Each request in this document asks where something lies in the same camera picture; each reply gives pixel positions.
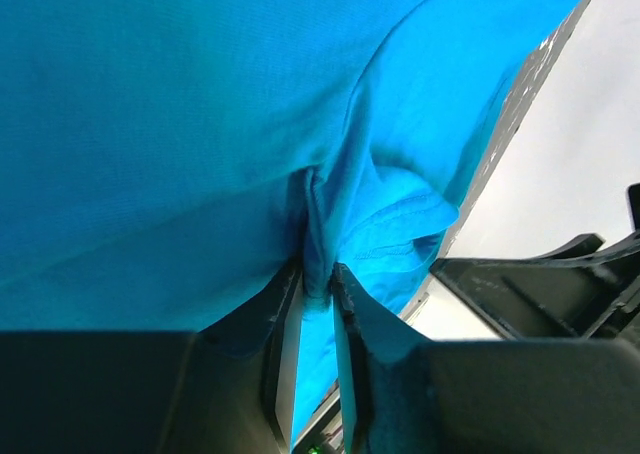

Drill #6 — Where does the blue t shirt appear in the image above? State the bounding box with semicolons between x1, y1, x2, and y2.
1;0;581;430

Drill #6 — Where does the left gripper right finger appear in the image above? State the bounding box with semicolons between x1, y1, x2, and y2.
331;264;639;453

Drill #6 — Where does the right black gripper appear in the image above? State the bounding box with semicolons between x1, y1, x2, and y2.
429;183;640;343

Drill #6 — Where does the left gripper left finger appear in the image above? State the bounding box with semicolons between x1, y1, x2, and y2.
1;259;302;453

